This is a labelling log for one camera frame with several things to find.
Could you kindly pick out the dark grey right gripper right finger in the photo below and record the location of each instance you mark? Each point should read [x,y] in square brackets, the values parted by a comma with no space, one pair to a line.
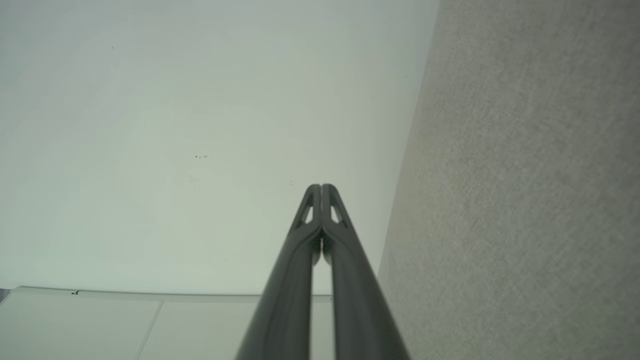
[357,305]

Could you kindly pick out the white skirting board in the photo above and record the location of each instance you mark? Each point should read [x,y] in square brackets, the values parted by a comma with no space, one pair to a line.
[150,295]

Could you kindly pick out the grey fabric sofa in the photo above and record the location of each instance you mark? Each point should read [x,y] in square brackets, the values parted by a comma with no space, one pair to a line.
[525,190]

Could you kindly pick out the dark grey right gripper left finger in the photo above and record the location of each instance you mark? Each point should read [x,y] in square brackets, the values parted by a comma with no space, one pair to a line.
[282,300]

